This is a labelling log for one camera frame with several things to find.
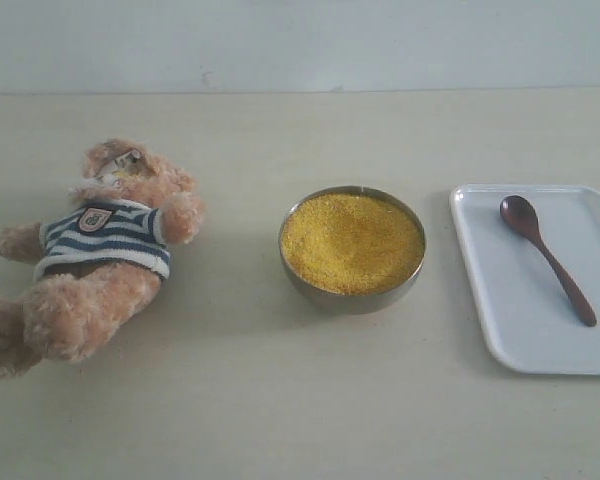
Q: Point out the tan teddy bear striped sweater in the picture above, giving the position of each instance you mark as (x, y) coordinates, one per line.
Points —
(103, 262)

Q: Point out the dark brown wooden spoon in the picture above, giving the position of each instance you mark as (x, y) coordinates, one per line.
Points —
(521, 217)

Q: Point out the steel bowl of yellow grain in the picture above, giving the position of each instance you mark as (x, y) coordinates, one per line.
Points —
(352, 250)

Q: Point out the white plastic tray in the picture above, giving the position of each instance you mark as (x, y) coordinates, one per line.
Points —
(526, 318)

